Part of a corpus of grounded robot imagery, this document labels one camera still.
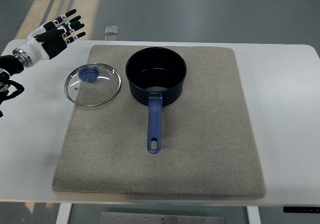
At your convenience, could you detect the white table leg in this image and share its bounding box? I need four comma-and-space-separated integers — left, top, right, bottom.
246, 206, 261, 224
55, 203, 72, 224

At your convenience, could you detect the metal floor plate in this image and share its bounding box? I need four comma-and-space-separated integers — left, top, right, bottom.
99, 212, 225, 224

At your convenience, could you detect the black desk control panel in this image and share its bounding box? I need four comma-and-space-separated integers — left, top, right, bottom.
283, 207, 320, 214

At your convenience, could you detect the grey fabric mat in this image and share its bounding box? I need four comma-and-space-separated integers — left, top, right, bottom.
52, 46, 266, 200

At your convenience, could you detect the glass lid with blue knob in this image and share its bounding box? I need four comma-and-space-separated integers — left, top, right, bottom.
64, 63, 122, 107

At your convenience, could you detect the white table left leg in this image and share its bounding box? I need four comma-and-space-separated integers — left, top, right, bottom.
55, 203, 72, 224

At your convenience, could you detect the dark blue saucepan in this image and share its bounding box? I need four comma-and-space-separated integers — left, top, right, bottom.
125, 47, 187, 154

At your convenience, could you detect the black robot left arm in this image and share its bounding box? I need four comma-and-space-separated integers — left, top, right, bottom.
0, 54, 25, 104

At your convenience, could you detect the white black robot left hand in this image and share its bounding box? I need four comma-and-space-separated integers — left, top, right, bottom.
12, 9, 86, 67

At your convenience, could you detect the white table right leg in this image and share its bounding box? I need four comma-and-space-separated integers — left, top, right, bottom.
246, 206, 261, 224

